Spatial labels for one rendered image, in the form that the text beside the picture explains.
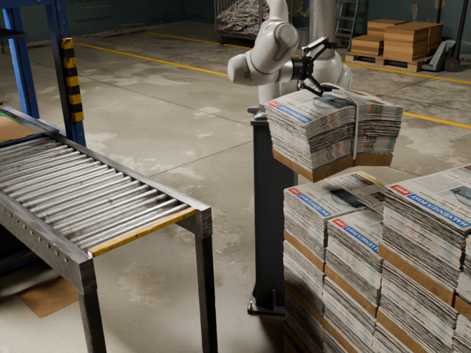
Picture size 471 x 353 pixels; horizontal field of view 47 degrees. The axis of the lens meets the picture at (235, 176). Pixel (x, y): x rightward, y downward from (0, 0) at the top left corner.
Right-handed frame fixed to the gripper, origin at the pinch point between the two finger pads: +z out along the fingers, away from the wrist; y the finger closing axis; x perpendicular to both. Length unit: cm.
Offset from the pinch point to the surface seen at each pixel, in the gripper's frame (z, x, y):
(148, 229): -68, -2, 54
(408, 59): 415, -438, 88
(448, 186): 3, 55, 23
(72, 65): -73, -141, 25
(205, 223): -44, -11, 60
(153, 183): -55, -43, 56
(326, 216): -10, 18, 48
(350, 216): -3, 21, 48
